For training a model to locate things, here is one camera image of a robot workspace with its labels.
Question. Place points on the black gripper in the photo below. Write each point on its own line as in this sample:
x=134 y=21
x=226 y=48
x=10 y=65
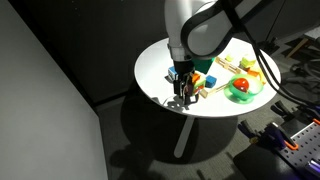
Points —
x=184 y=70

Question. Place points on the red tomato toy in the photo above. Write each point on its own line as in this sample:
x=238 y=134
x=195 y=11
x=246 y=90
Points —
x=241 y=84

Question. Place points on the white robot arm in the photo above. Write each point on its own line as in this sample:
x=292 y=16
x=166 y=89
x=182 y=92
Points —
x=201 y=29

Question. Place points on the blue and white cube toy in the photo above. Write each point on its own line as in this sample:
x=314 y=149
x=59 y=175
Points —
x=172 y=73

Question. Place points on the lime green cube block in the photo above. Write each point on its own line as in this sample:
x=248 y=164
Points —
x=247 y=61

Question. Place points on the orange cube block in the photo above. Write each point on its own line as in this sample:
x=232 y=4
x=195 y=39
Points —
x=253 y=72

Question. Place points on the yellow lemon toy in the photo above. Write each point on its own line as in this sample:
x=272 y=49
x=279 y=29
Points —
x=229 y=58

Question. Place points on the perforated metal board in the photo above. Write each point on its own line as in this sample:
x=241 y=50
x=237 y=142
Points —
x=305 y=159

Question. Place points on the yellow banana toy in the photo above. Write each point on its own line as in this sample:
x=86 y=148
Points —
x=261 y=75

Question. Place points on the white round table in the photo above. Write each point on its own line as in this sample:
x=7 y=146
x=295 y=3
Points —
x=151 y=74

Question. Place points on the purple orange clamp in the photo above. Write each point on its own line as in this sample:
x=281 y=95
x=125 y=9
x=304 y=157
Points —
x=275 y=133

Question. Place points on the blue cube block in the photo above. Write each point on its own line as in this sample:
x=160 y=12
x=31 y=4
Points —
x=210 y=81

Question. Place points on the light wooden tray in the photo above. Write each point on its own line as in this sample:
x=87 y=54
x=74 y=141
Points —
x=222 y=70

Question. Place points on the green translucent plastic bowl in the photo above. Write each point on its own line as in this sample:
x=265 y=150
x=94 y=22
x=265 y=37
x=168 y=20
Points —
x=237 y=96

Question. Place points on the orange and white cube toy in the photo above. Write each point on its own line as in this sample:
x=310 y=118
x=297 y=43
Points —
x=198 y=81

